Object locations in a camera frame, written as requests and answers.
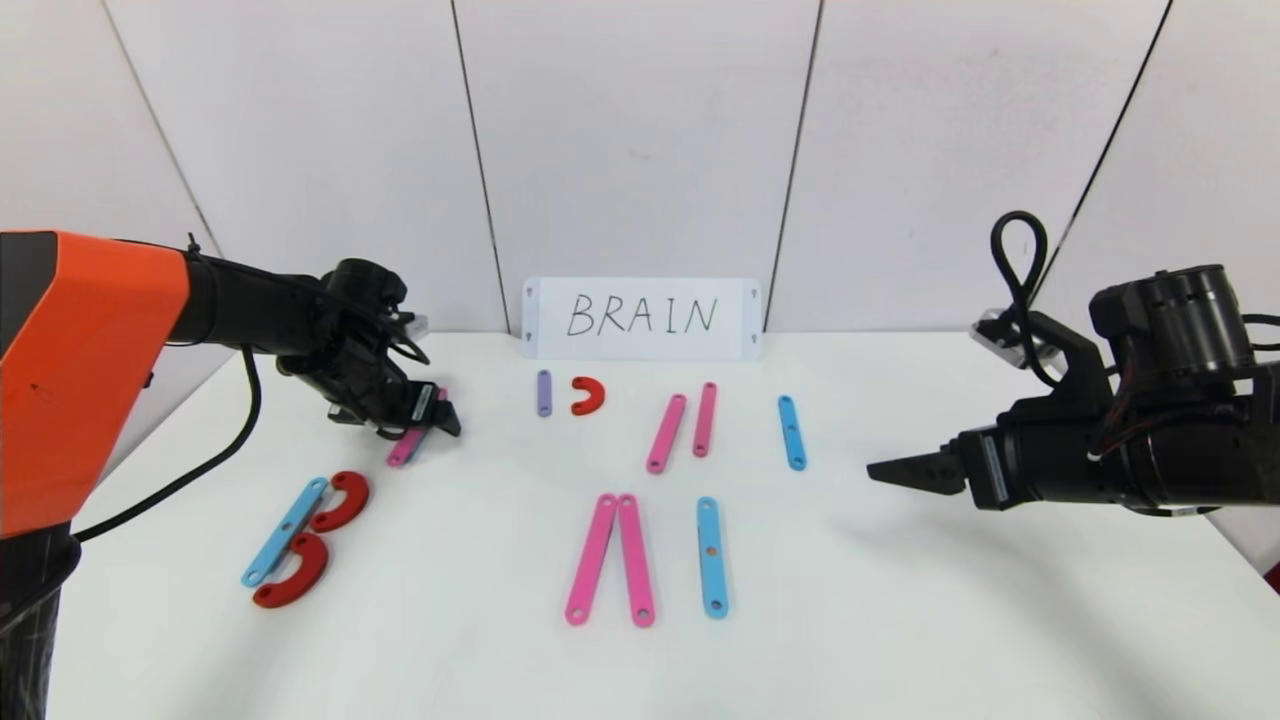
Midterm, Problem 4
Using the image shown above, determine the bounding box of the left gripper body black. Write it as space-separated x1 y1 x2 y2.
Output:
344 341 439 430

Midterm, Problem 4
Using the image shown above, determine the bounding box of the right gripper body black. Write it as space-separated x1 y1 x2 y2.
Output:
958 415 1122 512

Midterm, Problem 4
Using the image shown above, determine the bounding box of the long pink bar with holes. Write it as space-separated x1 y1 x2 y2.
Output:
646 394 688 475
617 494 657 629
565 494 618 627
387 388 449 468

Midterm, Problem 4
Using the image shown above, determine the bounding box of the white sign card reading BRAIN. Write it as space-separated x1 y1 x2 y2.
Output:
522 279 763 362

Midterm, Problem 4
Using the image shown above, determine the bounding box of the short blue bar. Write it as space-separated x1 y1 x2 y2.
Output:
777 396 807 472

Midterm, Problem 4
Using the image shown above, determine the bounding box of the long blue bar with holes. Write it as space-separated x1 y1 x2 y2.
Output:
696 497 729 619
242 477 331 588

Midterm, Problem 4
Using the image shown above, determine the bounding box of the short pink bar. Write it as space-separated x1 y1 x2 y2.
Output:
692 382 718 459

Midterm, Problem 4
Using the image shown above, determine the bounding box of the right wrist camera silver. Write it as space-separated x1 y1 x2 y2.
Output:
970 308 1061 366

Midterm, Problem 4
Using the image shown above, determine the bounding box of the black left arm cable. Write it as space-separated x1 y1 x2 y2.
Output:
75 345 263 544

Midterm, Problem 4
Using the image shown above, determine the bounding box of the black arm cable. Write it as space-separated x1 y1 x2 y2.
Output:
75 345 263 544
990 211 1051 391

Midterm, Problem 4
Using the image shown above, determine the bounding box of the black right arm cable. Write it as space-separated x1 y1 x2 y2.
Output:
990 211 1051 391

